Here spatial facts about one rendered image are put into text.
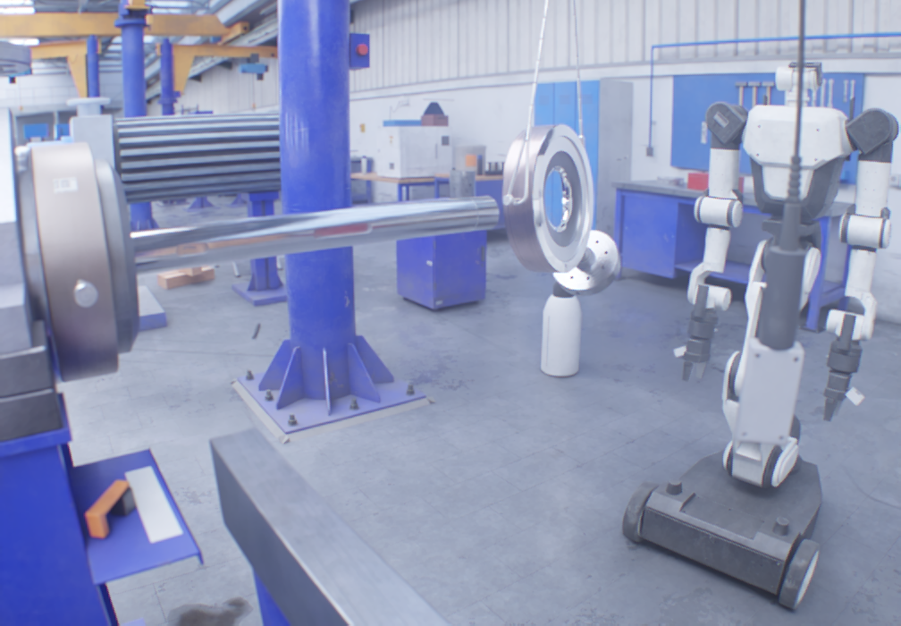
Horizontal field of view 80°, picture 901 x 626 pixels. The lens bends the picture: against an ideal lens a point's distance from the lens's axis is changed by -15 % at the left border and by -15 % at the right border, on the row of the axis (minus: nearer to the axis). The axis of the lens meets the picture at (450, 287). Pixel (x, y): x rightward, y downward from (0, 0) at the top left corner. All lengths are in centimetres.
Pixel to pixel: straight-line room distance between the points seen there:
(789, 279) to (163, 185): 423
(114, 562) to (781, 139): 170
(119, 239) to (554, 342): 266
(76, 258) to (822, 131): 165
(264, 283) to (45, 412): 439
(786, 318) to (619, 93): 557
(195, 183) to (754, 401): 422
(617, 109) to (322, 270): 405
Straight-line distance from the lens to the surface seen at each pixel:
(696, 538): 197
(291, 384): 297
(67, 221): 89
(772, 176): 181
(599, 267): 179
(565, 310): 325
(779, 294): 76
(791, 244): 76
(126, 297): 93
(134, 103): 812
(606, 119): 609
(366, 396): 299
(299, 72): 278
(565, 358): 332
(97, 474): 100
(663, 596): 195
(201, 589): 200
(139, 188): 457
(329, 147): 277
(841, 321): 183
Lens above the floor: 126
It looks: 14 degrees down
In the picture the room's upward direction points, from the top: straight up
